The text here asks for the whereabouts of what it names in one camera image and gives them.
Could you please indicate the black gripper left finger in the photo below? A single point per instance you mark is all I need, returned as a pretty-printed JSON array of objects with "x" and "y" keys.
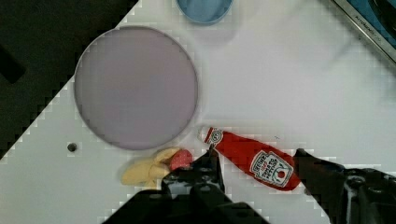
[{"x": 205, "y": 170}]

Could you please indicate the purple round plate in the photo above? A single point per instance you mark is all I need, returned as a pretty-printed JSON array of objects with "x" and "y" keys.
[{"x": 136, "y": 88}]

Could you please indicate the yellow felt banana peel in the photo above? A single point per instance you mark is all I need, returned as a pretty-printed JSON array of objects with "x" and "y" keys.
[{"x": 149, "y": 171}]

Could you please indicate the red felt strawberry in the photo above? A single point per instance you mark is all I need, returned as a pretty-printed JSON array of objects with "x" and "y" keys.
[{"x": 182, "y": 158}]

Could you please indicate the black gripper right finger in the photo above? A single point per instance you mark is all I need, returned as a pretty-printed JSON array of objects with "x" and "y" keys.
[{"x": 348, "y": 195}]

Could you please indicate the red felt ketchup bottle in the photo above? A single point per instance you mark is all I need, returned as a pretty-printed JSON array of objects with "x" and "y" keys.
[{"x": 266, "y": 164}]

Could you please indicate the stainless toaster oven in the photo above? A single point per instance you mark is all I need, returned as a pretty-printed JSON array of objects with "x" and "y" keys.
[{"x": 375, "y": 20}]

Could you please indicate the blue round bowl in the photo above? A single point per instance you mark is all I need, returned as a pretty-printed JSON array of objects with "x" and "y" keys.
[{"x": 204, "y": 11}]

